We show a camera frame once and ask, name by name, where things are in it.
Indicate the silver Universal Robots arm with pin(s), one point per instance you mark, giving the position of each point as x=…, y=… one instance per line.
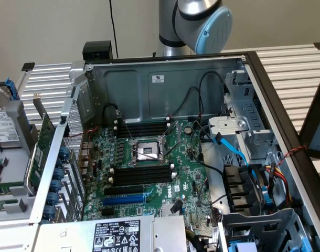
x=191, y=21

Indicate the silver socket cover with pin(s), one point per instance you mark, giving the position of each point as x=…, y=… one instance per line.
x=175, y=131

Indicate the coin battery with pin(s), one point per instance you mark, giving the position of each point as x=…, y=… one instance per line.
x=187, y=130

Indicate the thin metal locking lever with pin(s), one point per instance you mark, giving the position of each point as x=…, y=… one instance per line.
x=147, y=155
x=175, y=149

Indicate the CPU socket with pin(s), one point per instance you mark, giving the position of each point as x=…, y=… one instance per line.
x=147, y=152

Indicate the open PC case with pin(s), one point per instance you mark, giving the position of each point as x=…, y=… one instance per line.
x=175, y=86

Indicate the green Dell motherboard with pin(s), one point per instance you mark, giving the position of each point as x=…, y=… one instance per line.
x=186, y=162

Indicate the silver disk bay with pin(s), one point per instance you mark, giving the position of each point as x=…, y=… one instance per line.
x=228, y=124

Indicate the long black expansion slot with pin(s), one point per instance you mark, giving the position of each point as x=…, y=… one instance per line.
x=123, y=190

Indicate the blue expansion slot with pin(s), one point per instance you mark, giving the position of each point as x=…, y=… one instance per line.
x=123, y=201

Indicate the silver chipset heatsink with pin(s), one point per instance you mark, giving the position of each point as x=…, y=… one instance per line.
x=170, y=210

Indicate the blue slot retention clip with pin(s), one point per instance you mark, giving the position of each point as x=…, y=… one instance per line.
x=65, y=152
x=53, y=197
x=59, y=173
x=55, y=185
x=49, y=210

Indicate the black box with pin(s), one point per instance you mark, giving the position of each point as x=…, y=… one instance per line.
x=97, y=50

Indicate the black fan shroud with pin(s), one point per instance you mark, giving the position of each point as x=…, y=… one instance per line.
x=238, y=189

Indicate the short black expansion slot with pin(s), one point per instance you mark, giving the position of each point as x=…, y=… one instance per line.
x=107, y=212

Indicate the green graphics card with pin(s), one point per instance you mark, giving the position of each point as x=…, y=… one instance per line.
x=40, y=152

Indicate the blue plastic clip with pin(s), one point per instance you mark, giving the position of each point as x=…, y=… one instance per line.
x=268, y=199

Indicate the grey drive cage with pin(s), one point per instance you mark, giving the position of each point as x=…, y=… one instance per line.
x=254, y=220

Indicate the silver power supply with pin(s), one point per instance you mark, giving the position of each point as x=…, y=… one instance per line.
x=70, y=236

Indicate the grey parts rack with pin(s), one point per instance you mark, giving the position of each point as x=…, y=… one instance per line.
x=15, y=162

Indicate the silver hard disk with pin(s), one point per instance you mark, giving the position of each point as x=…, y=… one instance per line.
x=2, y=126

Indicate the dark framed grey panel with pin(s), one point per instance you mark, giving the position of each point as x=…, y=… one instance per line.
x=318, y=131

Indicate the blue disk bracket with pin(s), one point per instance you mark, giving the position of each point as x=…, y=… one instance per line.
x=11, y=88

